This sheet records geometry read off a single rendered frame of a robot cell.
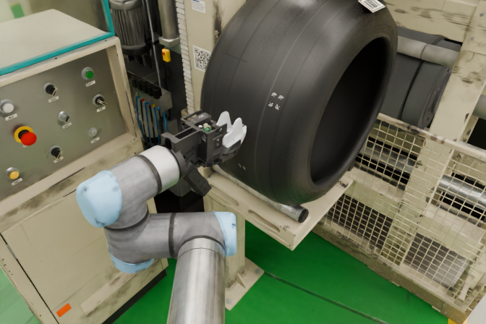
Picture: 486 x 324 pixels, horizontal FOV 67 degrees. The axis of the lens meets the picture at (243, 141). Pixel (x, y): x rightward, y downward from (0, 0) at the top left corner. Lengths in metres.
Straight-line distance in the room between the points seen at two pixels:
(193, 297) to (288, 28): 0.54
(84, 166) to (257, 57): 0.75
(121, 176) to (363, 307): 1.60
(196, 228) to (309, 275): 1.47
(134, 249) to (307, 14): 0.55
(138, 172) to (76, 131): 0.71
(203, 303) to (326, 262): 1.62
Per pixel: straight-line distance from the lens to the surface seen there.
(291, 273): 2.04
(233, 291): 1.96
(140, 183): 0.59
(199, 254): 0.57
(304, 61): 0.75
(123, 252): 0.66
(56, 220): 1.37
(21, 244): 1.36
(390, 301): 2.07
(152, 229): 0.64
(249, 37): 0.82
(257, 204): 1.14
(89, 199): 0.58
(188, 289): 0.53
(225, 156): 0.71
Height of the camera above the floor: 1.71
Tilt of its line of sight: 39 degrees down
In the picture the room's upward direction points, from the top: straight up
